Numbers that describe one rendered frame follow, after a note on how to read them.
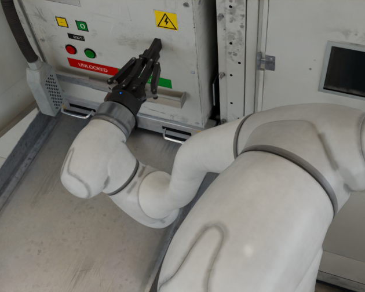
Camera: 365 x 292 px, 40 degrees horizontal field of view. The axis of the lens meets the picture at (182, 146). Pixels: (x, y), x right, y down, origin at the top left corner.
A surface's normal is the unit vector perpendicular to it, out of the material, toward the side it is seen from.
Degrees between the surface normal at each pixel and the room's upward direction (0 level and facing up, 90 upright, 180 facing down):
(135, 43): 90
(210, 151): 65
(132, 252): 0
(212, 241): 15
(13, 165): 90
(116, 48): 90
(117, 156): 58
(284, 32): 90
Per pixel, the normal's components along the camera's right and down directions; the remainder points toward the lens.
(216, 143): -0.86, -0.18
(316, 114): -0.53, -0.70
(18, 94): 0.78, 0.46
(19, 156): 0.93, 0.24
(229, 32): -0.35, 0.77
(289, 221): 0.40, -0.29
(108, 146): 0.66, -0.22
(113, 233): -0.08, -0.59
